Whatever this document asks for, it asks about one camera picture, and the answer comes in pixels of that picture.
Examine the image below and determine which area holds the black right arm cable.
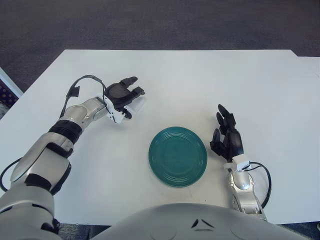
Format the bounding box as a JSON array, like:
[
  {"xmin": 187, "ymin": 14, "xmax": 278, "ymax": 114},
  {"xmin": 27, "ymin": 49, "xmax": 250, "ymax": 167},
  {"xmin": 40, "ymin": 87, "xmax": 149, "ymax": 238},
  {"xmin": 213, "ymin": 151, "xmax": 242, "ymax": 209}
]
[{"xmin": 246, "ymin": 161, "xmax": 272, "ymax": 209}]

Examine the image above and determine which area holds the white board edge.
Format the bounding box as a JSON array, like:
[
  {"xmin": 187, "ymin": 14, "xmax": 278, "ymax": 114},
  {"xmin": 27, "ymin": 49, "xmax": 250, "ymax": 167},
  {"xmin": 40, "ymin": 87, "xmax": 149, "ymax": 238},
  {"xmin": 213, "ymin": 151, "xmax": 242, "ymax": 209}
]
[{"xmin": 0, "ymin": 66, "xmax": 25, "ymax": 99}]

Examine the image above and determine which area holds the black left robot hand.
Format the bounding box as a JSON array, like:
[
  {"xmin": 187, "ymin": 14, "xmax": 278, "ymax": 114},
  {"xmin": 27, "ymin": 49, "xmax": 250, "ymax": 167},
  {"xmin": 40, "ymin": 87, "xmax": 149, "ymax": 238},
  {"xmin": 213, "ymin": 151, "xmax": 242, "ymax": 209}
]
[{"xmin": 103, "ymin": 76, "xmax": 147, "ymax": 120}]

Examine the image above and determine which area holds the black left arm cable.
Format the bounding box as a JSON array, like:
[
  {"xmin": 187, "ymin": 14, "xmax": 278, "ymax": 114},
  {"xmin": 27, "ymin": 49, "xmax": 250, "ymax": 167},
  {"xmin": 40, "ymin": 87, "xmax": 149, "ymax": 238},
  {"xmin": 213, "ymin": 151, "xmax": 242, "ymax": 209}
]
[{"xmin": 0, "ymin": 74, "xmax": 112, "ymax": 193}]

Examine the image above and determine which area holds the grey robot torso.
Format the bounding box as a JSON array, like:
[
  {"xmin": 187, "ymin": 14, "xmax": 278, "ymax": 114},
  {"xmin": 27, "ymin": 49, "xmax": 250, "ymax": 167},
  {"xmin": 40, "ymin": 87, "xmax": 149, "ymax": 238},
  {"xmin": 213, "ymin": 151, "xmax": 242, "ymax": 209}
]
[{"xmin": 90, "ymin": 202, "xmax": 315, "ymax": 240}]

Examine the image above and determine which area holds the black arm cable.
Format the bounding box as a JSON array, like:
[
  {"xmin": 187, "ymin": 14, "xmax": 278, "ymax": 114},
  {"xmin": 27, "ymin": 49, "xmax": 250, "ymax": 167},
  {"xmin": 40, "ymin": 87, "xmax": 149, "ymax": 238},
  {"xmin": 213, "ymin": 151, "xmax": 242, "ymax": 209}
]
[
  {"xmin": 246, "ymin": 161, "xmax": 272, "ymax": 209},
  {"xmin": 0, "ymin": 74, "xmax": 112, "ymax": 193}
]

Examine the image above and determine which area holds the dark patterned rug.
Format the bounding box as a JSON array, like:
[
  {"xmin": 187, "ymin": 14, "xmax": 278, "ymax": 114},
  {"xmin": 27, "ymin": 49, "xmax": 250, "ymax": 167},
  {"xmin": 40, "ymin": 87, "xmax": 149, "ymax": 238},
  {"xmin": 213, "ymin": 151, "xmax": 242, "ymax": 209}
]
[{"xmin": 0, "ymin": 83, "xmax": 20, "ymax": 119}]

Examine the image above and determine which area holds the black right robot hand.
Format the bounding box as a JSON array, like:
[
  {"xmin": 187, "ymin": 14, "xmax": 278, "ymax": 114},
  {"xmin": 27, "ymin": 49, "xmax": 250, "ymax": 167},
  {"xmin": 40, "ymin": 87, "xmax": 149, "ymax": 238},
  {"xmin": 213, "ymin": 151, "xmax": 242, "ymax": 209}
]
[{"xmin": 209, "ymin": 104, "xmax": 244, "ymax": 162}]

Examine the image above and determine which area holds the dark green round plate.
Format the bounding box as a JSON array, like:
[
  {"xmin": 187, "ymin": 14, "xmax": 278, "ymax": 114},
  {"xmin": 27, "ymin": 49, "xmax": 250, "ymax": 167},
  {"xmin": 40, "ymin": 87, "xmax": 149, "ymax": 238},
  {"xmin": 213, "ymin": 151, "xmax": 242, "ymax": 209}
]
[{"xmin": 148, "ymin": 126, "xmax": 208, "ymax": 188}]

